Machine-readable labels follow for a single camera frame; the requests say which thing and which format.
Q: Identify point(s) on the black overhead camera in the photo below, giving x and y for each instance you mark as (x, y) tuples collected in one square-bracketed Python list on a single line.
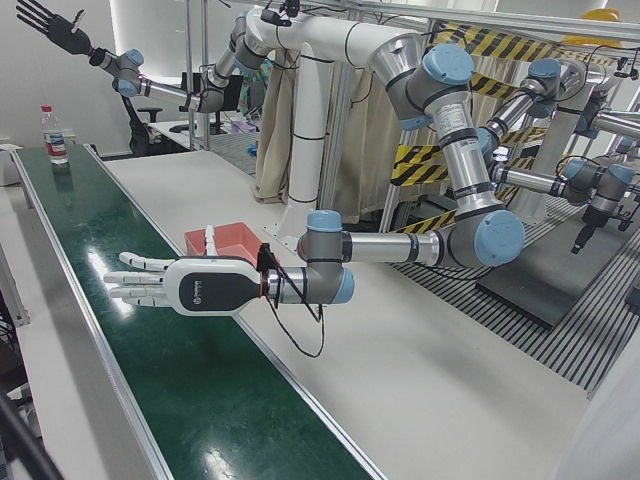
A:
[(275, 16)]

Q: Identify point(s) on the black office chair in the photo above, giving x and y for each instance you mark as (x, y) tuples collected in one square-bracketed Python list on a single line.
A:
[(140, 132)]

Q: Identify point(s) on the black background end effector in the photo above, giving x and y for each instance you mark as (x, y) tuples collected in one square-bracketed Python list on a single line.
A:
[(587, 230)]

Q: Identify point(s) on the yellow hard hat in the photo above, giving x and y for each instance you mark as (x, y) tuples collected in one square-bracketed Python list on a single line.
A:
[(602, 14)]

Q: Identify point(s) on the clear red-capped water bottle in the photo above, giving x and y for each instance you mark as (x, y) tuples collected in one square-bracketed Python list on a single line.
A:
[(54, 142)]

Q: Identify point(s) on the green conveyor belt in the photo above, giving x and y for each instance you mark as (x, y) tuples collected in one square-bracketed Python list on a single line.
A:
[(200, 380)]

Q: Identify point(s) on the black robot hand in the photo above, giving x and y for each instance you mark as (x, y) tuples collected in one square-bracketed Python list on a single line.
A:
[(67, 32)]

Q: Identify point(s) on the pink plastic basket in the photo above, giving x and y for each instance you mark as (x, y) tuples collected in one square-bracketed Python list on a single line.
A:
[(235, 240)]

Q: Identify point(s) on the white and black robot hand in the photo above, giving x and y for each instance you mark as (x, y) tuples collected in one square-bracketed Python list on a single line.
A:
[(210, 287)]

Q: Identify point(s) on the black computer monitor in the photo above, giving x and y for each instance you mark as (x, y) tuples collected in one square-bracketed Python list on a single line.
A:
[(230, 95)]

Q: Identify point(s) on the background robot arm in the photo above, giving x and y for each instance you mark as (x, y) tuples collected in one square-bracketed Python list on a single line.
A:
[(547, 82), (590, 182)]

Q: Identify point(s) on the black tripod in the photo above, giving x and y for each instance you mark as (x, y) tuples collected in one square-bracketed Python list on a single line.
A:
[(25, 445)]

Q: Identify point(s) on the silver blue-capped robot arm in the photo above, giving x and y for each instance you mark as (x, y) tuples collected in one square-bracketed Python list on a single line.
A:
[(160, 90), (465, 165)]

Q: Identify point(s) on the black floor mat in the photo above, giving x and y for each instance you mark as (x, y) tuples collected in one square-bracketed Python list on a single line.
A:
[(540, 285)]

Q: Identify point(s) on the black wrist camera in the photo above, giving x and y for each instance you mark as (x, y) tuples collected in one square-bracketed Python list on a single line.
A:
[(266, 257)]

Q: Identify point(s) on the yellow black striped barrier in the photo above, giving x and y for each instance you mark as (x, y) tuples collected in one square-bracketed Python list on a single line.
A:
[(500, 45)]

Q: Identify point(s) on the beige curtain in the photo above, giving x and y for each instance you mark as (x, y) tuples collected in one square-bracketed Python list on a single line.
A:
[(272, 130)]

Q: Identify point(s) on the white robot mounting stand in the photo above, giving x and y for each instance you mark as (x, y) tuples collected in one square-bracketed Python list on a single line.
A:
[(307, 125)]

